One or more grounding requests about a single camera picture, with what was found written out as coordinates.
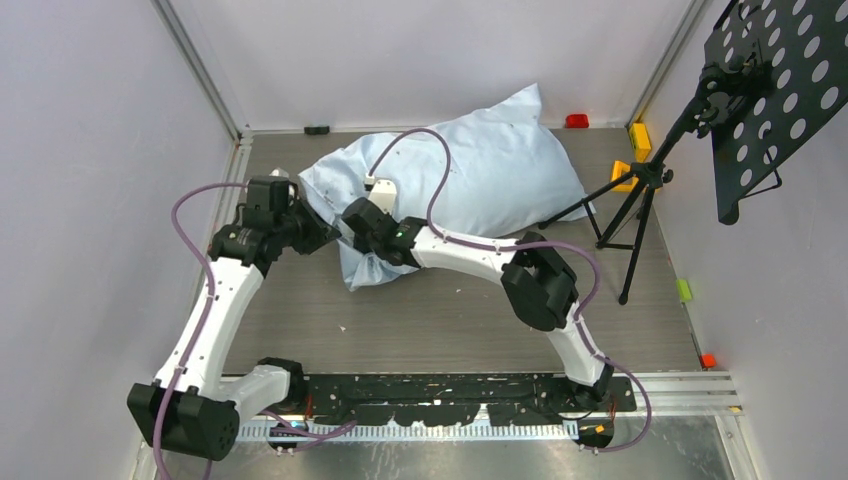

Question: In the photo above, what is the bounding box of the slotted cable duct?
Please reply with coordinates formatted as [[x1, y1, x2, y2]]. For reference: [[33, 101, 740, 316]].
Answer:
[[236, 419, 579, 443]]

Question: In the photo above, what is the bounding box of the black perforated stand plate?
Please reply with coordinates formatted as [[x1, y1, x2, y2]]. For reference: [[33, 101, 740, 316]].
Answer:
[[700, 0, 847, 225]]

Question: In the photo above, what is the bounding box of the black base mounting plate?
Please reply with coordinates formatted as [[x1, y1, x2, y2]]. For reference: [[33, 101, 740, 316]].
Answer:
[[270, 373, 637, 427]]

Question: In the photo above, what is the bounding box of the red toy block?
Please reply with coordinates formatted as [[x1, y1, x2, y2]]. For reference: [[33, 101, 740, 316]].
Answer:
[[564, 113, 590, 129]]

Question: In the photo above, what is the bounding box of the green block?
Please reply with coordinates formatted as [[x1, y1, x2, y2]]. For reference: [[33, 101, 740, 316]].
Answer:
[[675, 278, 693, 304]]

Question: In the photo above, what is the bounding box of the black tripod stand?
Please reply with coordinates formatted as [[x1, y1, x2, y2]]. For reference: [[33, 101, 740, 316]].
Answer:
[[537, 55, 771, 305]]

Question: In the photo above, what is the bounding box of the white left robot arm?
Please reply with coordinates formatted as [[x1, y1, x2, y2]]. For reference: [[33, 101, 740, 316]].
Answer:
[[127, 174, 339, 461]]

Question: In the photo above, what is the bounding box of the yellow block on rail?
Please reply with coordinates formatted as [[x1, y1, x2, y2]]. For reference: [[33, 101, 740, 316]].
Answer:
[[628, 122, 653, 162]]

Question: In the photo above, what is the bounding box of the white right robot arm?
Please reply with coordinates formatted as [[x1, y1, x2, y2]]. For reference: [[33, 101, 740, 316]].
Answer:
[[341, 177, 614, 411]]

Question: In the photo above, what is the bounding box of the small black wall object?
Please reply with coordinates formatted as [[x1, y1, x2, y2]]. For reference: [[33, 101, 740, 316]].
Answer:
[[303, 125, 331, 136]]

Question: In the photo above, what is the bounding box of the yellow block near tripod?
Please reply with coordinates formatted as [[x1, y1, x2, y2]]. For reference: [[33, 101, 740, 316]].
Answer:
[[610, 160, 637, 193]]

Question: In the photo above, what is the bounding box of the small orange block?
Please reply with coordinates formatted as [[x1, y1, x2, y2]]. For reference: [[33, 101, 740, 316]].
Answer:
[[699, 354, 717, 370]]

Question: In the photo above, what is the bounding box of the light blue pillowcase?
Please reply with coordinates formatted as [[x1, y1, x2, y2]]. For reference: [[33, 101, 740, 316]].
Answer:
[[299, 84, 586, 291]]

